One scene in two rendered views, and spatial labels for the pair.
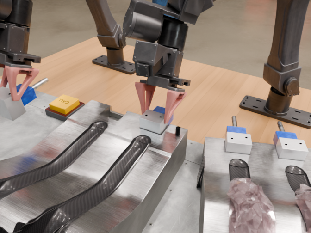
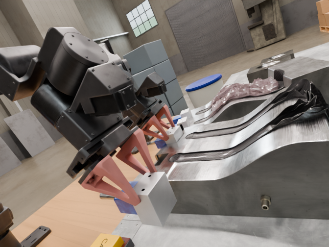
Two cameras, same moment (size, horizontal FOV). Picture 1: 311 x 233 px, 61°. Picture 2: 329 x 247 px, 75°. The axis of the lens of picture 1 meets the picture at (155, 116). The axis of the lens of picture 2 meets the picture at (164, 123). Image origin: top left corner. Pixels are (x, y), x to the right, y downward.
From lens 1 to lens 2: 0.72 m
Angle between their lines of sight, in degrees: 75
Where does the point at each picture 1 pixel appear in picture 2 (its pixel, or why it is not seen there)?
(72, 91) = not seen: outside the picture
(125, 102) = (108, 211)
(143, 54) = (157, 79)
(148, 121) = (176, 130)
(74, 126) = (176, 170)
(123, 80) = (59, 234)
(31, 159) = (229, 165)
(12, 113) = (170, 190)
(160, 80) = (156, 106)
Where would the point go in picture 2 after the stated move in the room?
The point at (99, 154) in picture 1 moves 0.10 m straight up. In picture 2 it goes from (208, 144) to (193, 106)
